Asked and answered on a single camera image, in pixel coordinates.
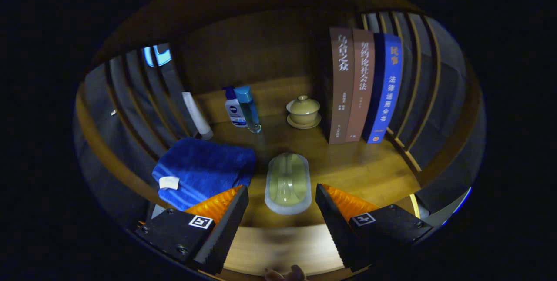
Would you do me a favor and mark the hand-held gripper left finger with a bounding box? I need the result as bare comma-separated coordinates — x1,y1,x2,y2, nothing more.
135,185,249,275

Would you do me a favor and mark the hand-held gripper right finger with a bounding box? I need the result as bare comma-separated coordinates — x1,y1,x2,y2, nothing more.
315,183,434,273

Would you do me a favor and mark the wooden countertop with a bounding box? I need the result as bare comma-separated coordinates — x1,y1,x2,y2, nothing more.
78,77,436,229

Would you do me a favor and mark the brown wooden cabinet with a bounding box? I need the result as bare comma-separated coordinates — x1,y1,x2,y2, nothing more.
73,0,487,281

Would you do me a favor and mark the blue folded towel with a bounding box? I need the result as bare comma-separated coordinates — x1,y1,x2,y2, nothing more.
151,137,256,212

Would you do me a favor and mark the beige saucer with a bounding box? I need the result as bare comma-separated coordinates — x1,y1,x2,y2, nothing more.
286,114,322,130

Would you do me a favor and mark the white and blue bottle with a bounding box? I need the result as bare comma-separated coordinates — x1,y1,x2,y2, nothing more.
223,86,248,128

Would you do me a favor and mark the white tube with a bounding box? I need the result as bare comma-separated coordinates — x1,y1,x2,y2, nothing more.
182,92,214,140

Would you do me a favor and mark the teal bottle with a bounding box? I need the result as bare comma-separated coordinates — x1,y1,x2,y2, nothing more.
234,85,262,134

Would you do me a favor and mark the beige lidded tea cup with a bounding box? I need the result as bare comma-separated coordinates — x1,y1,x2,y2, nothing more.
286,95,321,125

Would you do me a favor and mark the reddish brown book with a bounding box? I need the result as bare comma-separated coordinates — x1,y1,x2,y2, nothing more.
345,29,376,142

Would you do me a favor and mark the blue book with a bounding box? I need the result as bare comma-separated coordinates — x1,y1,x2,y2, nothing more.
362,33,403,144

